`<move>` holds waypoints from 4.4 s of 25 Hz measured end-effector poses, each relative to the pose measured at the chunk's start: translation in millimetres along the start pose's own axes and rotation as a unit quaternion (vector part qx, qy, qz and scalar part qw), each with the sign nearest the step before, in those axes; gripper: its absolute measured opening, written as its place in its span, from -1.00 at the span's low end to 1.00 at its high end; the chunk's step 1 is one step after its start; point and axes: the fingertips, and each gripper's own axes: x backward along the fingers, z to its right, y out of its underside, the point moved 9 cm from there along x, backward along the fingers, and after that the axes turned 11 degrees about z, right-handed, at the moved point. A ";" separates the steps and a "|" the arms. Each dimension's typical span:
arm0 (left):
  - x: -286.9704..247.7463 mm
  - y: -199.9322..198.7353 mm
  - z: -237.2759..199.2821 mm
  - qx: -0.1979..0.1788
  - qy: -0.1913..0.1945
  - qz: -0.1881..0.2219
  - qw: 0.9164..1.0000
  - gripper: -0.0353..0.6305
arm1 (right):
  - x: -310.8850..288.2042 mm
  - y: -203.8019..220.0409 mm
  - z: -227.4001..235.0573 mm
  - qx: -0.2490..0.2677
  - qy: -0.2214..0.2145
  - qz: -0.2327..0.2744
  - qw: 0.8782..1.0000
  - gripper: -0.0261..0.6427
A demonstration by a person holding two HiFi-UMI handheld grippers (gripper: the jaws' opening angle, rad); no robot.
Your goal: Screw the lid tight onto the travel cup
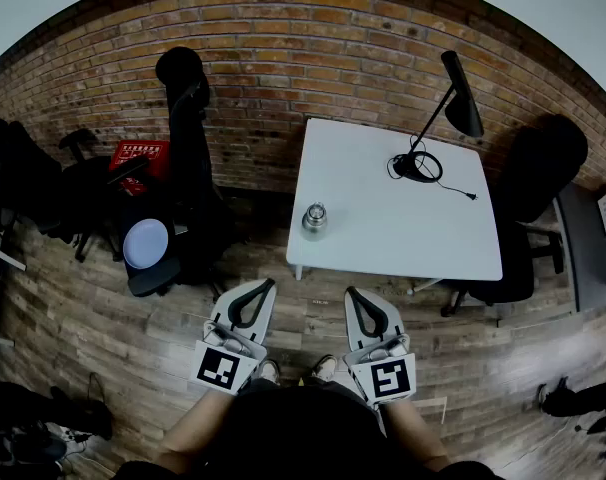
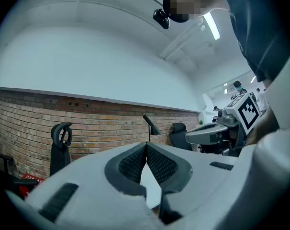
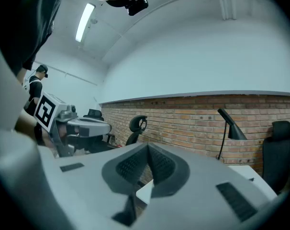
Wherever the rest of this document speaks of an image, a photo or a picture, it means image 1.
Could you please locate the person's right shoe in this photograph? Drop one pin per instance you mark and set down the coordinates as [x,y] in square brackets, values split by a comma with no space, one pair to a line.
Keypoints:
[325,368]

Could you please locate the person's shoe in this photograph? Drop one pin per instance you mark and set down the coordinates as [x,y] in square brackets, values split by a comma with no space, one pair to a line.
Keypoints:
[325,368]
[269,371]

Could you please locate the small red packet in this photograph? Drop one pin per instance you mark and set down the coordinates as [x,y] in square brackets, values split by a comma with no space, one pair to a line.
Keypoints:
[133,185]

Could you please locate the clear travel cup lid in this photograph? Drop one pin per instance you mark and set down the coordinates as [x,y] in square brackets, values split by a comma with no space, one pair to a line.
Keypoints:
[316,211]

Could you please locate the black armrest office chair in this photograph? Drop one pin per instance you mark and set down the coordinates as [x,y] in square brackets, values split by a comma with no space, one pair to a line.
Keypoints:
[28,183]

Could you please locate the pale purple plate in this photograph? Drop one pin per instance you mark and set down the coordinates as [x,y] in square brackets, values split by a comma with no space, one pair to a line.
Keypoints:
[145,244]

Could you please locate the black rounded office chair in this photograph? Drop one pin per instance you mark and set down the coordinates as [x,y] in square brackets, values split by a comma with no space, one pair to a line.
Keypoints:
[538,178]

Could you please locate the black bags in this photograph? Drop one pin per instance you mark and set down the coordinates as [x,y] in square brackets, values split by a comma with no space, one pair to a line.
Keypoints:
[28,428]

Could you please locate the person's right forearm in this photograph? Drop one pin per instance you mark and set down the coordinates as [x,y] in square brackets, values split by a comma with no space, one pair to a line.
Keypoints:
[415,438]

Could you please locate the black desk lamp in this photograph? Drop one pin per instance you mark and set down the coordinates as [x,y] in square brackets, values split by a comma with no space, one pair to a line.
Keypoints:
[458,98]

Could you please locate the tall black office chair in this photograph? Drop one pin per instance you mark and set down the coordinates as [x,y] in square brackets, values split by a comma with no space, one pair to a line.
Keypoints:
[188,133]

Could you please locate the person's left shoe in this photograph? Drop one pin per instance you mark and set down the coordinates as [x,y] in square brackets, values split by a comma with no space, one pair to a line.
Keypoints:
[269,371]

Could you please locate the white furniture edge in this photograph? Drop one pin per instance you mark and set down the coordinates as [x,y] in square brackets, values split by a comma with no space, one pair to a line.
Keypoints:
[3,254]

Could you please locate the white table leg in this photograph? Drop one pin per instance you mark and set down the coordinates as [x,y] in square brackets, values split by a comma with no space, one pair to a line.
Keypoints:
[298,271]
[427,284]

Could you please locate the steel travel cup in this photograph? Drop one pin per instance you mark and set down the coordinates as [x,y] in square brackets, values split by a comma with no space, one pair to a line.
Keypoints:
[313,229]

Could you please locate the red box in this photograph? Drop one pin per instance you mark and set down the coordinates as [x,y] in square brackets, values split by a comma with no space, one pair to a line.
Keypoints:
[143,155]

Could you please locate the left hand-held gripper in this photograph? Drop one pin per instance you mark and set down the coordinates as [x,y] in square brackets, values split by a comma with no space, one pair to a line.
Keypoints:
[218,368]

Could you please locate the person's black clothing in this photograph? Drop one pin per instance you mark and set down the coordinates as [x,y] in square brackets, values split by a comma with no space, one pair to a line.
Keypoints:
[303,433]

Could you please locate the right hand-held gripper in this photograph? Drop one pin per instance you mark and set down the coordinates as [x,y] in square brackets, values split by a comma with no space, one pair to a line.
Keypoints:
[389,375]

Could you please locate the person's left forearm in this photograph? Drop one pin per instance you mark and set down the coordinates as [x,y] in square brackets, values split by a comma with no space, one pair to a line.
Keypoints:
[198,430]

